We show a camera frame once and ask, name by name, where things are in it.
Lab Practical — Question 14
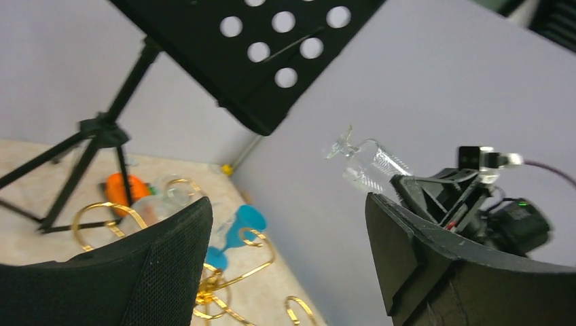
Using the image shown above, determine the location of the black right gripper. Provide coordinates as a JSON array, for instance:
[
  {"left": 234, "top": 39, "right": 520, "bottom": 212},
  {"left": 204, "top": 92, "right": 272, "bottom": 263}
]
[{"left": 365, "top": 168, "right": 575, "bottom": 325}]

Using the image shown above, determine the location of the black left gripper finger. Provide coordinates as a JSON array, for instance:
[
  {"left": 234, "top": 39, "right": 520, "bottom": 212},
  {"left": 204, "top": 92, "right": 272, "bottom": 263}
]
[{"left": 1, "top": 197, "right": 213, "bottom": 325}]

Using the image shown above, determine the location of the clear wine glass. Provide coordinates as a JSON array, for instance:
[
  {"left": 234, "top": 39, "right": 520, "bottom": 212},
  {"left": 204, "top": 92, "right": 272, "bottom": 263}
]
[
  {"left": 209, "top": 202, "right": 236, "bottom": 249},
  {"left": 322, "top": 125, "right": 412, "bottom": 204},
  {"left": 113, "top": 174, "right": 205, "bottom": 237}
]

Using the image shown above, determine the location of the blue plastic wine glass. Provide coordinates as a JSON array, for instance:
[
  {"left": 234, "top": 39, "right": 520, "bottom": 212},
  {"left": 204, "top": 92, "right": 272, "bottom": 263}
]
[{"left": 204, "top": 204, "right": 267, "bottom": 270}]

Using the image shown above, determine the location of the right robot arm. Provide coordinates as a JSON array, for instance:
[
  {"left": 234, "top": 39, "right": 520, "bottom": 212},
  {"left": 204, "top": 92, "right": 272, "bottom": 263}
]
[{"left": 391, "top": 168, "right": 552, "bottom": 257}]

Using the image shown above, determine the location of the orange tape dispenser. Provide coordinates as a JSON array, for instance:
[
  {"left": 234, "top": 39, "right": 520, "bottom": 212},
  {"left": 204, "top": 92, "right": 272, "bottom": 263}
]
[{"left": 99, "top": 173, "right": 155, "bottom": 206}]

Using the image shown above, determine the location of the yellow corner clamp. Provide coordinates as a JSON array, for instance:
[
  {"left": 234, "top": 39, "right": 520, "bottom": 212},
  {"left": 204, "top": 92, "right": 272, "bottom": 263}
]
[{"left": 219, "top": 164, "right": 234, "bottom": 177}]

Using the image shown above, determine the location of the black music stand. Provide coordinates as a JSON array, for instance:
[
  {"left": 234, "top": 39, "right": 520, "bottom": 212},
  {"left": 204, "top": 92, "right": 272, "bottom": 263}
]
[{"left": 1, "top": 1, "right": 382, "bottom": 234}]

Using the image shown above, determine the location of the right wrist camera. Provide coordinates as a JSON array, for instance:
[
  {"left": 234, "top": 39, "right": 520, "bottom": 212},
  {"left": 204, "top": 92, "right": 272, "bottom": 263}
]
[{"left": 457, "top": 146, "right": 524, "bottom": 185}]

